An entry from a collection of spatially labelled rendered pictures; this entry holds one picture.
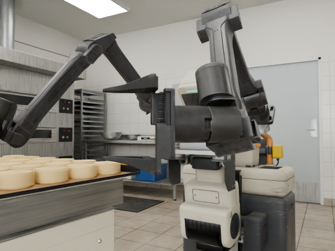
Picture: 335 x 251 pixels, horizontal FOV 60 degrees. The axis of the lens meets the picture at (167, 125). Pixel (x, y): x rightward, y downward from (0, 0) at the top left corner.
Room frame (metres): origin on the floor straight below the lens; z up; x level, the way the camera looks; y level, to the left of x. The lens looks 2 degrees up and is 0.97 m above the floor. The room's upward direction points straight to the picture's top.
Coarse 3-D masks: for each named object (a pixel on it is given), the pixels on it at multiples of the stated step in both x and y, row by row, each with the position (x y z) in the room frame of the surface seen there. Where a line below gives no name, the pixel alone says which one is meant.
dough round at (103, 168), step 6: (96, 162) 0.52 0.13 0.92; (102, 162) 0.52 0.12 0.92; (108, 162) 0.52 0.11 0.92; (114, 162) 0.52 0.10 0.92; (102, 168) 0.51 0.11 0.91; (108, 168) 0.51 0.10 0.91; (114, 168) 0.51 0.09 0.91; (120, 168) 0.53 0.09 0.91; (102, 174) 0.51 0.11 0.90; (108, 174) 0.51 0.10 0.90
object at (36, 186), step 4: (120, 172) 0.54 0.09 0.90; (124, 172) 0.54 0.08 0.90; (128, 172) 0.54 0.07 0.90; (96, 176) 0.49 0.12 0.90; (100, 176) 0.49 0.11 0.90; (104, 176) 0.49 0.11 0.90; (68, 180) 0.45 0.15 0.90; (72, 180) 0.45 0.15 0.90; (76, 180) 0.45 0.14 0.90; (80, 180) 0.45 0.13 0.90; (36, 184) 0.41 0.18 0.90; (40, 184) 0.41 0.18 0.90; (44, 184) 0.41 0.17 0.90; (48, 184) 0.41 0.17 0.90; (52, 184) 0.41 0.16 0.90; (56, 184) 0.41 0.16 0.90; (24, 188) 0.38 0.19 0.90; (28, 188) 0.38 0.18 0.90; (32, 188) 0.38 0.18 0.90; (0, 192) 0.35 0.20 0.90; (4, 192) 0.35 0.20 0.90; (8, 192) 0.35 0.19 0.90
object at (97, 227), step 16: (112, 208) 0.53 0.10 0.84; (48, 224) 0.44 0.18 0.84; (64, 224) 0.45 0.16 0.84; (80, 224) 0.47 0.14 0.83; (96, 224) 0.50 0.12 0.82; (112, 224) 0.53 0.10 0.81; (0, 240) 0.37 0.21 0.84; (16, 240) 0.39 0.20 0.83; (32, 240) 0.41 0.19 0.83; (48, 240) 0.43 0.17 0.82; (64, 240) 0.45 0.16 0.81; (80, 240) 0.47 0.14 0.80; (96, 240) 0.50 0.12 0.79; (112, 240) 0.53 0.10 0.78
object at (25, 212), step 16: (48, 192) 0.44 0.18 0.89; (64, 192) 0.46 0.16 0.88; (80, 192) 0.48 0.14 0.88; (96, 192) 0.51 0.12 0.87; (112, 192) 0.54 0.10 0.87; (0, 208) 0.38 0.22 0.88; (16, 208) 0.40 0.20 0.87; (32, 208) 0.41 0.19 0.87; (48, 208) 0.44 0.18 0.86; (64, 208) 0.46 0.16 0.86; (80, 208) 0.48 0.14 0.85; (96, 208) 0.51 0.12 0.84; (0, 224) 0.38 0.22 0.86; (16, 224) 0.40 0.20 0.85; (32, 224) 0.41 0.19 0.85
